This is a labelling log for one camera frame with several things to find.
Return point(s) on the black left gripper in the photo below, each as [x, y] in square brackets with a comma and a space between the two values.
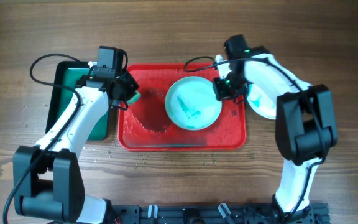
[133, 86]

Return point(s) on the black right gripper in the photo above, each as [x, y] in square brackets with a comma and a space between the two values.
[222, 94]

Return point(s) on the green yellow sponge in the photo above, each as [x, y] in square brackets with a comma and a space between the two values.
[134, 98]

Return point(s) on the white plate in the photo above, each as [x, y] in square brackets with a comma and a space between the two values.
[191, 103]
[261, 102]

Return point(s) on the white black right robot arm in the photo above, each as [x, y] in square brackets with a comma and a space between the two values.
[305, 124]

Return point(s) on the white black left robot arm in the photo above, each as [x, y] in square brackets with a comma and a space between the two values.
[47, 178]

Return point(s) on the dark green tray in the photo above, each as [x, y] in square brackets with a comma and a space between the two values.
[67, 73]

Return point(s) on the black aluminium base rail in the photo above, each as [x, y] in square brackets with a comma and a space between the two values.
[314, 213]

